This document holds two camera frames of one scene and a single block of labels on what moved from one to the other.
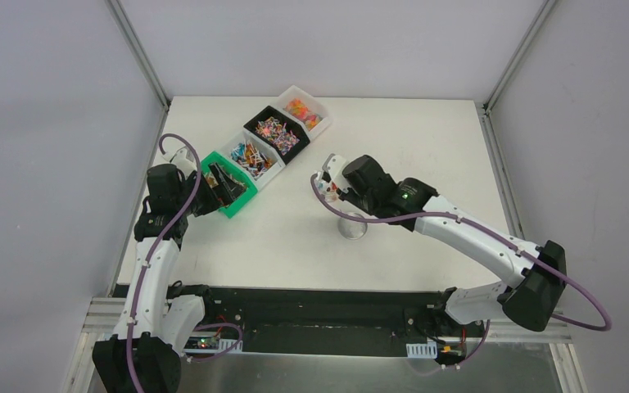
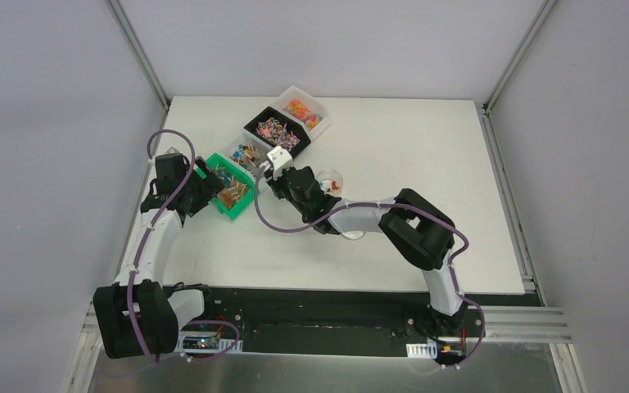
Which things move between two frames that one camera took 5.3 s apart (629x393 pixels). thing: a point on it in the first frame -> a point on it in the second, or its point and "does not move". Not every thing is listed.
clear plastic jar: x=327 y=189 does not move
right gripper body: x=360 y=201 -> x=282 y=189
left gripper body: x=209 y=193 does not move
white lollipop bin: x=252 y=159 does not move
